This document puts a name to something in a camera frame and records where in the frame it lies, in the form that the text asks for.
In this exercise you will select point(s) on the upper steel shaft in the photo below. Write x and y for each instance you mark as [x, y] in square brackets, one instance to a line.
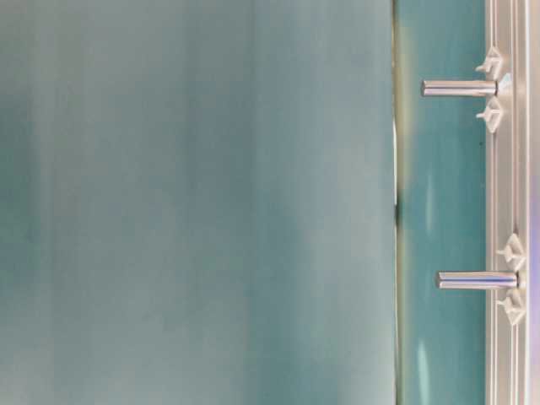
[457, 88]

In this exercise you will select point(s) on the steel shaft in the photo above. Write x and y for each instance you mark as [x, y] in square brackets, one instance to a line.
[457, 88]
[476, 280]

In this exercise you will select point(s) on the lower steel shaft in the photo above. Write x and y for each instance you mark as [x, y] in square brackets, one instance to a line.
[476, 280]

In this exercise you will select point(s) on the white plastic bracket clip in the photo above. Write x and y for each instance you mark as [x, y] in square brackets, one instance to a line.
[492, 114]
[513, 306]
[513, 253]
[492, 64]

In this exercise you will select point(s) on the aluminium extrusion rail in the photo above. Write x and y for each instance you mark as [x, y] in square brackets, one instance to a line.
[512, 196]

